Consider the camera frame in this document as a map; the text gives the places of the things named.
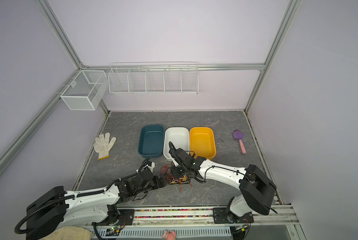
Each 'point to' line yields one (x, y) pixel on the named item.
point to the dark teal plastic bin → (151, 141)
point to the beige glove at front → (70, 233)
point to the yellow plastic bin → (202, 142)
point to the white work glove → (102, 145)
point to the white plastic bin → (179, 136)
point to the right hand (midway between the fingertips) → (173, 171)
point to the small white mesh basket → (84, 90)
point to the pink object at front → (169, 236)
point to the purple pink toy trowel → (239, 135)
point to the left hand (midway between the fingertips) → (164, 181)
